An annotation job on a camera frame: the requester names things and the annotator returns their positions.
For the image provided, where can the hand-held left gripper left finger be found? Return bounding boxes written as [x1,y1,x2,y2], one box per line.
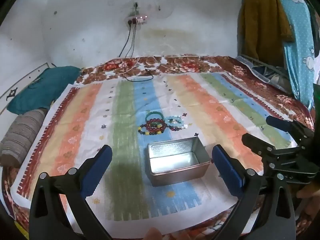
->
[29,144,113,240]

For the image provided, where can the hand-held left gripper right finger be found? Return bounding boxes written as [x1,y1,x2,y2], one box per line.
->
[212,144,297,240]

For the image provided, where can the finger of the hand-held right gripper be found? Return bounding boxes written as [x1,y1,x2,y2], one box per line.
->
[242,133,303,157]
[266,115,314,141]

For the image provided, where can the silver metal tin box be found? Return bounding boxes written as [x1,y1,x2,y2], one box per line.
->
[146,137,211,187]

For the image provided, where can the yellow black bead bracelet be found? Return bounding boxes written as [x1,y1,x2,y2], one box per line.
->
[138,125,167,136]

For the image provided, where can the dark red bead bracelet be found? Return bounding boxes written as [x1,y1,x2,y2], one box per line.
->
[145,119,166,133]

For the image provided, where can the light blue bead bracelet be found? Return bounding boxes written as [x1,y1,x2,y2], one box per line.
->
[164,116,185,126]

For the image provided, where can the green jade bangle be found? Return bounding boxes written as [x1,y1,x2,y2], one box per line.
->
[146,111,164,124]

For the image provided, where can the person's right hand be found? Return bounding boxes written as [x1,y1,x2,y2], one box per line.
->
[296,180,320,217]

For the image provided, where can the person's left hand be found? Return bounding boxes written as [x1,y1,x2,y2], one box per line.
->
[146,227,162,240]

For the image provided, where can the dark green garment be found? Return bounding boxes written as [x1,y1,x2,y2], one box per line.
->
[312,82,320,131]

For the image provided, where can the blue plaid cloth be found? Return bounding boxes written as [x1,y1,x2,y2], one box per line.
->
[235,54,290,92]

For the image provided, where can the striped pastel cloth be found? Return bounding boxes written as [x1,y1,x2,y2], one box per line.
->
[16,72,299,222]

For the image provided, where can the blue dotted hanging cloth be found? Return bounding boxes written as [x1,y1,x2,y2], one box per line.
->
[274,0,316,111]

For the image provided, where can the grey striped bolster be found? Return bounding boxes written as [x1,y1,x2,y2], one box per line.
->
[0,109,48,167]

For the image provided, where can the teal pillow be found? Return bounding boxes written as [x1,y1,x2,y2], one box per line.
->
[6,66,82,115]

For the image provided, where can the mustard hanging garment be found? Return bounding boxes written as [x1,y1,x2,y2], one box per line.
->
[241,0,295,61]

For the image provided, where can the white panel with black ornament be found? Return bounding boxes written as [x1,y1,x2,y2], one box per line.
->
[0,62,53,117]

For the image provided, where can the white power strip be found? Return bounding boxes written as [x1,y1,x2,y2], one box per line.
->
[124,15,148,26]

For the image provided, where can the white cable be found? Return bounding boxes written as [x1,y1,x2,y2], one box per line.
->
[122,25,181,77]

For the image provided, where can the black cable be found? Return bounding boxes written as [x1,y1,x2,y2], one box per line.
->
[124,2,162,82]
[119,24,132,58]

